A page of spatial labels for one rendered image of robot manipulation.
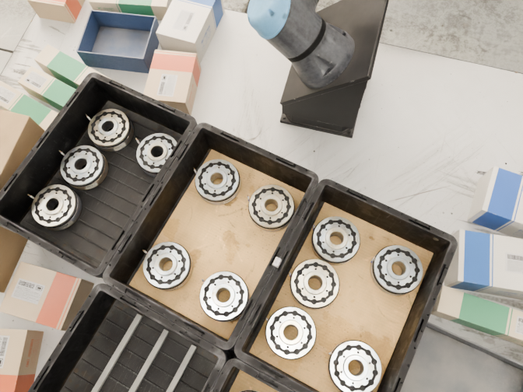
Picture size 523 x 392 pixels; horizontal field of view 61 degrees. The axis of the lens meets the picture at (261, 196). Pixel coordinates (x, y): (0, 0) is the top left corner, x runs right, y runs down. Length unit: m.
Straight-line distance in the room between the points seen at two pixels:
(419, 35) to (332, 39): 1.38
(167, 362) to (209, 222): 0.31
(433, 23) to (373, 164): 1.35
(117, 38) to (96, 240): 0.68
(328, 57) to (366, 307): 0.55
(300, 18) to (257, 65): 0.39
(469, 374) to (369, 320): 0.29
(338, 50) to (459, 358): 0.75
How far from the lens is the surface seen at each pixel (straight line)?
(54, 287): 1.17
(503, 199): 1.19
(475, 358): 1.18
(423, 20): 2.48
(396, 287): 0.99
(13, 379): 1.19
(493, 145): 1.35
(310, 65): 1.06
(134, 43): 1.48
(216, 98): 1.32
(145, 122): 1.17
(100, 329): 1.05
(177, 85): 1.27
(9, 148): 1.19
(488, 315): 1.14
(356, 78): 1.03
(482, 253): 1.13
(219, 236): 1.02
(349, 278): 1.00
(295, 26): 1.00
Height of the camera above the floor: 1.81
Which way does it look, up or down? 70 degrees down
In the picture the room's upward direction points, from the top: 8 degrees counter-clockwise
